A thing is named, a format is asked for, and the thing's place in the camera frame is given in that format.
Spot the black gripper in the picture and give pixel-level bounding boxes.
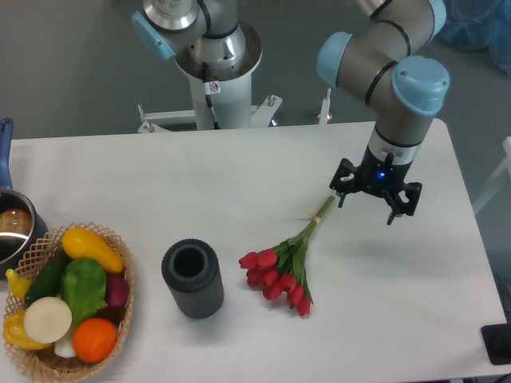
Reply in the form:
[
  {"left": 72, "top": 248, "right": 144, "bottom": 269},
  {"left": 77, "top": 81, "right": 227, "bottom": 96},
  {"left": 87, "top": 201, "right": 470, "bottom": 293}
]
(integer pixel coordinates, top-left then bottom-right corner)
[{"left": 329, "top": 148, "right": 422, "bottom": 225}]

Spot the red tulip bouquet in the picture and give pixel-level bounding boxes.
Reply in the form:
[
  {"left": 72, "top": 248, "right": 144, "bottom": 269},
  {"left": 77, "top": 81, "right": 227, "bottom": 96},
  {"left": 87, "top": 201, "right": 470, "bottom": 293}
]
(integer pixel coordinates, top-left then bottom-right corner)
[{"left": 238, "top": 196, "right": 335, "bottom": 317}]

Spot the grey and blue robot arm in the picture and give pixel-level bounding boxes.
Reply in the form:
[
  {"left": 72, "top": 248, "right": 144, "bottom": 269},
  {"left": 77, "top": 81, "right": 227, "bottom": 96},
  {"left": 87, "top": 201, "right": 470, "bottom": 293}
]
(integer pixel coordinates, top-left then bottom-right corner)
[{"left": 131, "top": 1, "right": 450, "bottom": 217}]

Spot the blue plastic bag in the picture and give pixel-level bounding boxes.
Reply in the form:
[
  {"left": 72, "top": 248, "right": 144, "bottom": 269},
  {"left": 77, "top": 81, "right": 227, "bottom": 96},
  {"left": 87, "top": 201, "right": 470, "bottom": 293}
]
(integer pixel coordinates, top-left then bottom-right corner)
[{"left": 439, "top": 1, "right": 510, "bottom": 75}]

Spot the black device at table edge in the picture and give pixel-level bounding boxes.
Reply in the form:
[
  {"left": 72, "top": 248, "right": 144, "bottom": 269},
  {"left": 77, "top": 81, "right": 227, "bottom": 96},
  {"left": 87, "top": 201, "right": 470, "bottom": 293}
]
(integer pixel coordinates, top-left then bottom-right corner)
[{"left": 481, "top": 323, "right": 510, "bottom": 365}]

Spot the dark grey ribbed vase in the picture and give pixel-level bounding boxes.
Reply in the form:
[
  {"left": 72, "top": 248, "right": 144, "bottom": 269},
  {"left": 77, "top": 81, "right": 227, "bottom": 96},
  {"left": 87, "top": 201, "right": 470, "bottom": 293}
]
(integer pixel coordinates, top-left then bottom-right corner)
[{"left": 161, "top": 239, "right": 224, "bottom": 319}]

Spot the purple red onion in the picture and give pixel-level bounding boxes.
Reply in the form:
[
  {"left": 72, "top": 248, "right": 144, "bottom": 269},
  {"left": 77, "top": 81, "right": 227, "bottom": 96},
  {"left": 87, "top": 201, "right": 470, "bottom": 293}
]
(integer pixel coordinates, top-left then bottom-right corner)
[{"left": 105, "top": 274, "right": 129, "bottom": 307}]

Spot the yellow squash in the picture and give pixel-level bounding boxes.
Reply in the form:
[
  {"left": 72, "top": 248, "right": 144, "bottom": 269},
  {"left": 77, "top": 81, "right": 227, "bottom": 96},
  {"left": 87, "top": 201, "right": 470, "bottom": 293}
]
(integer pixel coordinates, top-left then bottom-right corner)
[{"left": 61, "top": 227, "right": 125, "bottom": 274}]

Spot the green lettuce leaf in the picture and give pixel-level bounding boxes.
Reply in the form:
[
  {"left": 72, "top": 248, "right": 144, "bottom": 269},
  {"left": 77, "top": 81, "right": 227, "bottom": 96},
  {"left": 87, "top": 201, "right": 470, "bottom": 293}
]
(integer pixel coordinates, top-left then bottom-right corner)
[{"left": 60, "top": 258, "right": 107, "bottom": 331}]

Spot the orange fruit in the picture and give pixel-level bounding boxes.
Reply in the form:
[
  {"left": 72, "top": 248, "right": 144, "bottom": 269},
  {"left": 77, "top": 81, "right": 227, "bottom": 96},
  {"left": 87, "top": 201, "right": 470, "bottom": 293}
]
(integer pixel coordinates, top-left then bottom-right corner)
[{"left": 73, "top": 318, "right": 117, "bottom": 363}]

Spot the green cucumber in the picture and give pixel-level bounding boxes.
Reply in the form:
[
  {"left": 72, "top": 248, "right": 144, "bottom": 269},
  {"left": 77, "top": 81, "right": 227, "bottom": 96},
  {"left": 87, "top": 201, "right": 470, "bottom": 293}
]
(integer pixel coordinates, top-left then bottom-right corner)
[{"left": 24, "top": 247, "right": 71, "bottom": 306}]

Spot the white green leek stalk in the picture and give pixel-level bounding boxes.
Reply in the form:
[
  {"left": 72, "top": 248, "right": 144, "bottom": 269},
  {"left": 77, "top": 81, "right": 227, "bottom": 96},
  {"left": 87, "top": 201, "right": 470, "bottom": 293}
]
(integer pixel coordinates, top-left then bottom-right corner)
[{"left": 54, "top": 329, "right": 76, "bottom": 358}]

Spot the white onion half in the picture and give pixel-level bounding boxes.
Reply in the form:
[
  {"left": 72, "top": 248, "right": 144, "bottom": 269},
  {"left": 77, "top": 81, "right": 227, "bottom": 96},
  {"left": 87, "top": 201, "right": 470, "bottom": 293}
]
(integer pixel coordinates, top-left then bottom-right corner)
[{"left": 23, "top": 297, "right": 72, "bottom": 344}]

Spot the woven wicker basket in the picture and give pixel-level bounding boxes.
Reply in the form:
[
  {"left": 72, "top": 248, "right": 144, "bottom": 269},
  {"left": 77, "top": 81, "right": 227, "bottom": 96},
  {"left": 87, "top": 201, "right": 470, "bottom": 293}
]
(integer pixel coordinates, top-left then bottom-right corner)
[{"left": 1, "top": 223, "right": 135, "bottom": 382}]

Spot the yellow bell pepper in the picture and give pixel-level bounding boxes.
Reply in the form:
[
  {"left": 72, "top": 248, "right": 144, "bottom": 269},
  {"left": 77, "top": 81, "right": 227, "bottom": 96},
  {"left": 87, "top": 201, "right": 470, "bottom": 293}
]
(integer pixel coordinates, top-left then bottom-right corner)
[{"left": 3, "top": 310, "right": 51, "bottom": 350}]

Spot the white frame at right edge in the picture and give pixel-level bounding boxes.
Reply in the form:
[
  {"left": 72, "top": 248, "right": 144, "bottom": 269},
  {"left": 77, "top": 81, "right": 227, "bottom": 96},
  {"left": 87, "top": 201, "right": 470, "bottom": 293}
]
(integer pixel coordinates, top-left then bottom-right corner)
[{"left": 472, "top": 136, "right": 510, "bottom": 215}]

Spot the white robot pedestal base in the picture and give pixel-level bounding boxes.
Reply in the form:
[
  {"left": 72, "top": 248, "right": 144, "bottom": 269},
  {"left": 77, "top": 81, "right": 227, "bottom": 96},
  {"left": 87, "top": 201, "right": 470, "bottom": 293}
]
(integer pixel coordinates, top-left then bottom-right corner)
[{"left": 133, "top": 14, "right": 283, "bottom": 132}]

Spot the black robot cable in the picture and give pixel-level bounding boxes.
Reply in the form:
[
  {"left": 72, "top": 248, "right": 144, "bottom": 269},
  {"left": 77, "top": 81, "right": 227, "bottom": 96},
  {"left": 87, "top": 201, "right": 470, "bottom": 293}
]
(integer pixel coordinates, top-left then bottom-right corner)
[{"left": 201, "top": 61, "right": 221, "bottom": 131}]

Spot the blue handled saucepan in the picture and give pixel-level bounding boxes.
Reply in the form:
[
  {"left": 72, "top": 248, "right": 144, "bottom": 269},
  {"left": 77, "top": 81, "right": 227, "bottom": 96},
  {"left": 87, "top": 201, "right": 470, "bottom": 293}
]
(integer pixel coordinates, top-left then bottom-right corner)
[{"left": 1, "top": 117, "right": 47, "bottom": 281}]

